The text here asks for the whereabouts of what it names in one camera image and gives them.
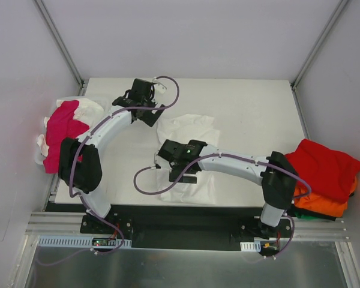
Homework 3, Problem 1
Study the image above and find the white daisy print t-shirt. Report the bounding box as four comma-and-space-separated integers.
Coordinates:
157, 114, 220, 205

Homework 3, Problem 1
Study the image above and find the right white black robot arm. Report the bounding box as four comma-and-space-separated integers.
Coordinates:
158, 140, 298, 239

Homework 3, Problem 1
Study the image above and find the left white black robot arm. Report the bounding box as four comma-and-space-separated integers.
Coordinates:
58, 79, 166, 233

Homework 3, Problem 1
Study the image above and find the white laundry basket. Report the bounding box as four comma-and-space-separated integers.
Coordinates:
35, 95, 111, 173

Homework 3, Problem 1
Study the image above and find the pale pink white garment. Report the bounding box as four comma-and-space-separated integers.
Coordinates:
37, 95, 110, 159

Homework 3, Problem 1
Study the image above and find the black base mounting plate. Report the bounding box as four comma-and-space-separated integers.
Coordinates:
80, 205, 292, 251

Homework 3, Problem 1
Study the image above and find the left aluminium corner profile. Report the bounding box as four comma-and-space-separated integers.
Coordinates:
32, 0, 86, 94

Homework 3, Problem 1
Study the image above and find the aluminium corner profile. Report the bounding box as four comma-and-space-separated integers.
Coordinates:
32, 0, 86, 94
291, 0, 351, 91

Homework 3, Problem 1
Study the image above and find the magenta t-shirt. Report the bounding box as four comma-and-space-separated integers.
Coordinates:
43, 100, 89, 174

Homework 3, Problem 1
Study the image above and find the black folded garment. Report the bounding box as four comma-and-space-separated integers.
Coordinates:
287, 193, 348, 218

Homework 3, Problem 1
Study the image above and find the green folded t-shirt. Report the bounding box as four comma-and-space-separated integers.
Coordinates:
295, 212, 337, 221

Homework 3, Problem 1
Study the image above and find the orange folded t-shirt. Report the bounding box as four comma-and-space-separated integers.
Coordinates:
294, 177, 348, 218

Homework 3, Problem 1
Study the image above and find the right aluminium corner profile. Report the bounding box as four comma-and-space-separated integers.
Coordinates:
291, 0, 351, 91

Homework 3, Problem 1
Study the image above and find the red folded t-shirt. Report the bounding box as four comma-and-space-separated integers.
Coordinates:
286, 139, 360, 203

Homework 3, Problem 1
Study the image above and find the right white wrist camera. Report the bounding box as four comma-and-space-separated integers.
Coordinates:
154, 153, 161, 169

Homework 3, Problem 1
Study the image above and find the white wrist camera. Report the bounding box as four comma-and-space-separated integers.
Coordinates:
154, 153, 161, 169
152, 78, 167, 94

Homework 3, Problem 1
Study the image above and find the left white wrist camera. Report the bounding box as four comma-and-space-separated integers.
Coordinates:
152, 78, 167, 94

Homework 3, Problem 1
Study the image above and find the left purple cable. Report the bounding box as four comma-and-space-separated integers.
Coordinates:
35, 75, 181, 266

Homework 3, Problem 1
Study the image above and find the right grey cable duct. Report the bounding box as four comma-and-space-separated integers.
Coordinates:
240, 241, 261, 253

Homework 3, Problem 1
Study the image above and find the grey cable duct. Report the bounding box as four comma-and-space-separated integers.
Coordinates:
38, 236, 132, 249
240, 241, 261, 253

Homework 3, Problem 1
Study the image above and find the aluminium front rail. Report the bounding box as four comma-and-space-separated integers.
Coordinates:
25, 212, 84, 236

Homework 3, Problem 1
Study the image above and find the left grey cable duct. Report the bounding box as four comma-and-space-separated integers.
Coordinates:
38, 236, 132, 249

